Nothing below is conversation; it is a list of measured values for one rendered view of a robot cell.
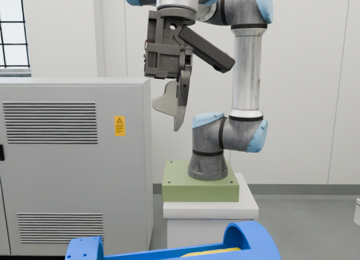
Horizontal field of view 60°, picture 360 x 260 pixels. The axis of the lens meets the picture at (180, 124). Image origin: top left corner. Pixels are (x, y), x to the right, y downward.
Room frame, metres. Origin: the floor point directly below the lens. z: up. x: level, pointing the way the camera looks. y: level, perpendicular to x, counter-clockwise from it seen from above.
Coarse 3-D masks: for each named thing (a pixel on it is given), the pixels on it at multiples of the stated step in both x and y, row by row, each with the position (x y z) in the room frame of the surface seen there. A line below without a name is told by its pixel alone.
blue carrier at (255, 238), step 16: (240, 224) 0.71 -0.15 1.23; (256, 224) 0.71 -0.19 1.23; (80, 240) 0.65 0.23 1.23; (96, 240) 0.64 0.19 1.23; (224, 240) 0.80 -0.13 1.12; (240, 240) 0.81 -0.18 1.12; (256, 240) 0.64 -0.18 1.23; (272, 240) 0.64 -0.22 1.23; (80, 256) 0.58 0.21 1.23; (96, 256) 0.59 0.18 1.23; (112, 256) 0.75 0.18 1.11; (128, 256) 0.76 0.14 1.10; (144, 256) 0.76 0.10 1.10; (160, 256) 0.77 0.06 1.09; (176, 256) 0.78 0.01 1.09; (192, 256) 0.59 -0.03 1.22; (208, 256) 0.60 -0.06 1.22; (224, 256) 0.60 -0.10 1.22; (240, 256) 0.60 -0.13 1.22; (256, 256) 0.60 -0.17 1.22; (272, 256) 0.61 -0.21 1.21
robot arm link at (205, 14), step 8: (128, 0) 0.75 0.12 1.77; (136, 0) 0.74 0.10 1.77; (144, 0) 0.74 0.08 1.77; (152, 0) 0.73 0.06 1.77; (200, 8) 0.94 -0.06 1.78; (208, 8) 0.99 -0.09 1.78; (216, 8) 1.02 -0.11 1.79; (200, 16) 1.00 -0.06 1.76; (208, 16) 1.02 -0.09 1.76; (216, 16) 1.04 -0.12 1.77; (216, 24) 1.07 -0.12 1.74
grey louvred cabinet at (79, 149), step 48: (0, 96) 2.15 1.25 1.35; (48, 96) 2.14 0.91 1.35; (96, 96) 2.14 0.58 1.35; (144, 96) 2.21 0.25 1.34; (0, 144) 2.14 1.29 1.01; (48, 144) 2.14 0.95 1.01; (96, 144) 2.14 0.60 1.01; (144, 144) 2.16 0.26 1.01; (0, 192) 2.15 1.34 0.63; (48, 192) 2.14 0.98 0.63; (96, 192) 2.14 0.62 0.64; (144, 192) 2.14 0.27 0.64; (0, 240) 2.15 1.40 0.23; (48, 240) 2.14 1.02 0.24; (144, 240) 2.14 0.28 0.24
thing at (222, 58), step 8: (184, 32) 0.57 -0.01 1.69; (192, 32) 0.57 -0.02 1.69; (184, 40) 0.57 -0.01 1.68; (192, 40) 0.57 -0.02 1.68; (200, 40) 0.57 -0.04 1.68; (200, 48) 0.57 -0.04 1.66; (208, 48) 0.57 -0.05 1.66; (216, 48) 0.57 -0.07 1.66; (200, 56) 0.60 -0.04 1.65; (208, 56) 0.57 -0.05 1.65; (216, 56) 0.57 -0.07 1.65; (224, 56) 0.57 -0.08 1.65; (216, 64) 0.58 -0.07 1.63; (224, 64) 0.57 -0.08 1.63; (232, 64) 0.57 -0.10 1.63; (224, 72) 0.59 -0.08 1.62
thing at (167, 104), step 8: (168, 88) 0.55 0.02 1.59; (176, 88) 0.55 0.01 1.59; (160, 96) 0.55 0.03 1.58; (168, 96) 0.55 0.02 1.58; (160, 104) 0.55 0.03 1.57; (168, 104) 0.55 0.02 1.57; (176, 104) 0.55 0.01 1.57; (168, 112) 0.55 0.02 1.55; (176, 112) 0.54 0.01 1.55; (184, 112) 0.55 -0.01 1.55; (176, 120) 0.55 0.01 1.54; (176, 128) 0.55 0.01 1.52
